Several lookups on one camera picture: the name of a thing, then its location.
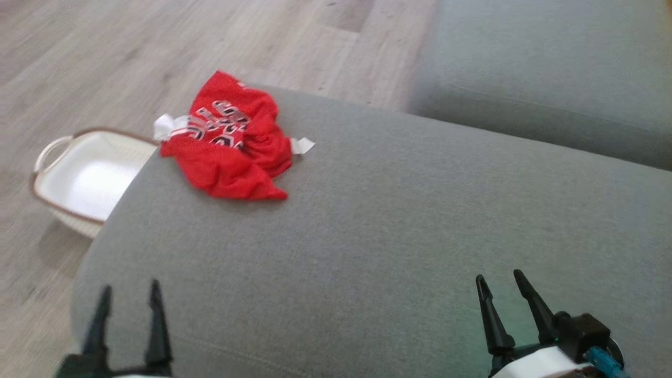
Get white laundry basket brown rim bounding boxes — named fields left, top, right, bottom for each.
left=30, top=128, right=160, bottom=240

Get grey fabric sofa seat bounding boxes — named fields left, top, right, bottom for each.
left=71, top=87, right=672, bottom=378

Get grey sofa cushion section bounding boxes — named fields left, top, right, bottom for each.
left=407, top=0, right=672, bottom=172

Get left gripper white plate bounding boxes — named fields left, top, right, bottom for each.
left=55, top=279, right=174, bottom=378

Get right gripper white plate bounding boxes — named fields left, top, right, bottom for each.
left=476, top=269, right=594, bottom=378

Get red basketball jersey white sleeves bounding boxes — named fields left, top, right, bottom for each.
left=153, top=70, right=316, bottom=202

